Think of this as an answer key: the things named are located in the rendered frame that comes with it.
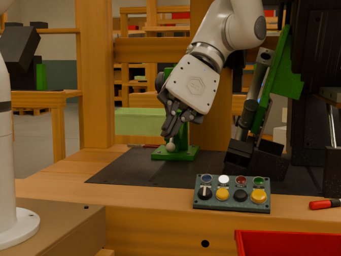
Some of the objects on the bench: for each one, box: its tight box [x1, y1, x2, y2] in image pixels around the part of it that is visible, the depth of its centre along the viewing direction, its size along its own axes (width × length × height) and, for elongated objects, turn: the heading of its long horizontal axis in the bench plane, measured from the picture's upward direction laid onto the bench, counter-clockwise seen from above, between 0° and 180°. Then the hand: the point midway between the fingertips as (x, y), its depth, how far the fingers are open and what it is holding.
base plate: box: [84, 147, 324, 197], centre depth 109 cm, size 42×110×2 cm
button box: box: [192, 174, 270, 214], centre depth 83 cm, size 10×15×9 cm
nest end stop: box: [223, 148, 252, 167], centre depth 101 cm, size 4×7×6 cm
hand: (170, 127), depth 80 cm, fingers closed
